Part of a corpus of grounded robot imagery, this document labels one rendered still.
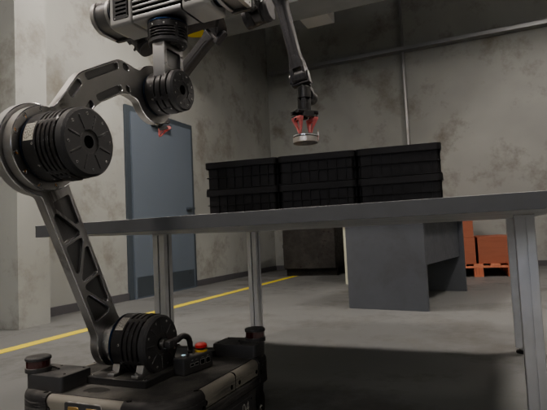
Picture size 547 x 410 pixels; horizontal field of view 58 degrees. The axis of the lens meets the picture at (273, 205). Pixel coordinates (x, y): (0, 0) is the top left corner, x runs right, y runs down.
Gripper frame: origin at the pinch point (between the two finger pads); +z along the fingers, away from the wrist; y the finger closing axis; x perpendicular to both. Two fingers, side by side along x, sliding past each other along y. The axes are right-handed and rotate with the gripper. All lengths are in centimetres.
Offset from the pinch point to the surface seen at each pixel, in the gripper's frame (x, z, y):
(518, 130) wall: -314, -120, -574
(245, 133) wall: -572, -145, -232
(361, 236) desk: -155, 40, -145
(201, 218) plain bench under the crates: 38, 38, 59
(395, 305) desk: -134, 95, -159
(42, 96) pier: -274, -85, 88
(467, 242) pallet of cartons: -269, 49, -397
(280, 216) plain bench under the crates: 57, 39, 44
